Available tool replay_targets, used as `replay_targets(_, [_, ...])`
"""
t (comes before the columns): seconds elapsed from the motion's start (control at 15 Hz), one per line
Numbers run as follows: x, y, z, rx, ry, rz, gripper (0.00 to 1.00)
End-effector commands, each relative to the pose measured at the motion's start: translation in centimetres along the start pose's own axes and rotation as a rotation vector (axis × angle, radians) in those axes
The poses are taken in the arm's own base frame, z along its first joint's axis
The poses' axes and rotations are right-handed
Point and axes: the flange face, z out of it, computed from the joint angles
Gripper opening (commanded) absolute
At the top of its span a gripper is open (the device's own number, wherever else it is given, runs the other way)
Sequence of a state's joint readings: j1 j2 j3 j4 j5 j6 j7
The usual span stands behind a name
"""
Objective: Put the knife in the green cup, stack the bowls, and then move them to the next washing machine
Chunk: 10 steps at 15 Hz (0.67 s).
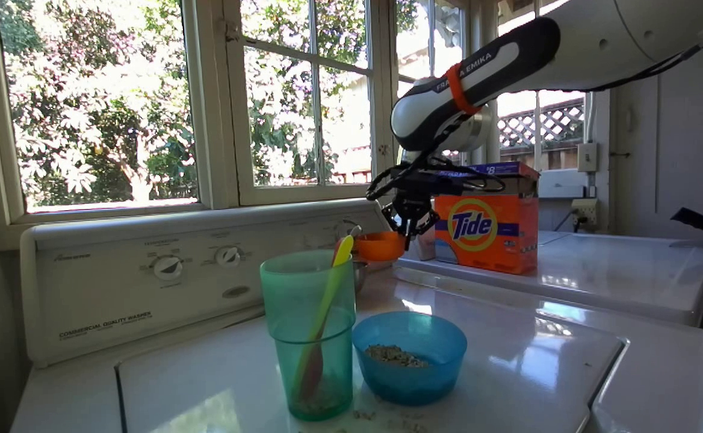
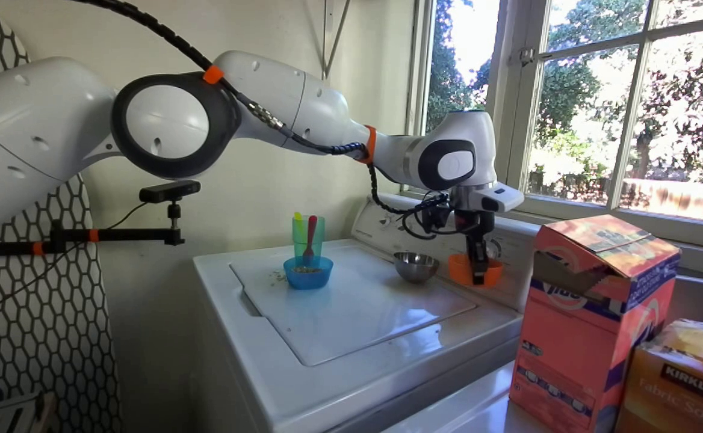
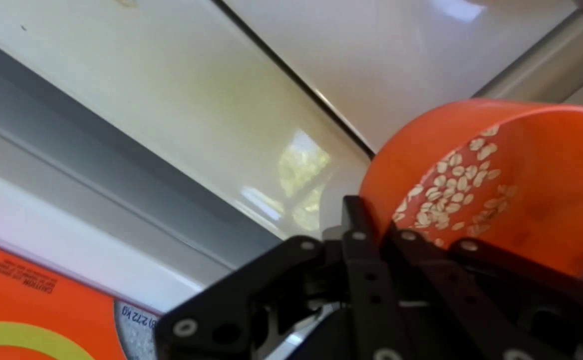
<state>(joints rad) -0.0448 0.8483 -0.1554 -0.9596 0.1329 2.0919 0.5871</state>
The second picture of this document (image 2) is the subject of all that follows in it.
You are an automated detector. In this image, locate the white washing machine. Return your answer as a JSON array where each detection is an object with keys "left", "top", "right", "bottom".
[{"left": 190, "top": 192, "right": 542, "bottom": 433}]

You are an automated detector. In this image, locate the silver metal bowl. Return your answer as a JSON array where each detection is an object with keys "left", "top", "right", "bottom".
[{"left": 391, "top": 251, "right": 442, "bottom": 283}]

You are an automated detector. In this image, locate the red plastic spoon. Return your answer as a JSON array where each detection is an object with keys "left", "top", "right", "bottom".
[{"left": 302, "top": 214, "right": 321, "bottom": 264}]

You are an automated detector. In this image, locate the blue plastic bowl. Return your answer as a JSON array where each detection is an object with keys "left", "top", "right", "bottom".
[{"left": 282, "top": 252, "right": 337, "bottom": 291}]

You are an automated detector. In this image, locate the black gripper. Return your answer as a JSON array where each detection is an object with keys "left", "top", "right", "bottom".
[{"left": 456, "top": 206, "right": 501, "bottom": 287}]

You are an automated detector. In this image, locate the brown Kirkland cardboard box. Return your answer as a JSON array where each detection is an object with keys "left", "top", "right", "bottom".
[{"left": 614, "top": 317, "right": 703, "bottom": 433}]

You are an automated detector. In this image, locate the yellow-green toothbrush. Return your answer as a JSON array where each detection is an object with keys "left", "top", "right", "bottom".
[{"left": 290, "top": 210, "right": 309, "bottom": 259}]

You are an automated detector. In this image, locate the hexagon patterned panel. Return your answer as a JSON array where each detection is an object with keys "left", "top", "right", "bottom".
[{"left": 0, "top": 3, "right": 123, "bottom": 433}]

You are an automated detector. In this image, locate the green translucent plastic cup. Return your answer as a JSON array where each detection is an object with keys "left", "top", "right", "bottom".
[{"left": 290, "top": 214, "right": 329, "bottom": 262}]

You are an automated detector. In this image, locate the white wooden window frame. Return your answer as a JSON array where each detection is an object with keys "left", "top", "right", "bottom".
[{"left": 402, "top": 0, "right": 703, "bottom": 252}]

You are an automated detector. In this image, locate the thin wire wall hanger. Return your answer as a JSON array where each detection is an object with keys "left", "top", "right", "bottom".
[{"left": 318, "top": 0, "right": 355, "bottom": 82}]

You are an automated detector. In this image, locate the black camera on stand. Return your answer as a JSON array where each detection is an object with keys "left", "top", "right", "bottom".
[{"left": 137, "top": 177, "right": 202, "bottom": 205}]

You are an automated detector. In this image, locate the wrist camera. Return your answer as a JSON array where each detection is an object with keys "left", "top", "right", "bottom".
[{"left": 456, "top": 180, "right": 527, "bottom": 214}]

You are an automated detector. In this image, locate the orange Tide detergent box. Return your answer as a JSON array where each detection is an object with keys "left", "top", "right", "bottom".
[{"left": 509, "top": 211, "right": 685, "bottom": 433}]

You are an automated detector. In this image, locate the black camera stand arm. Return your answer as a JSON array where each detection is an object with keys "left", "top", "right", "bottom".
[{"left": 0, "top": 200, "right": 190, "bottom": 259}]

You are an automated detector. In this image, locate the white dryer machine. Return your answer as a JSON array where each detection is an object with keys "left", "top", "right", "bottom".
[{"left": 383, "top": 358, "right": 530, "bottom": 433}]

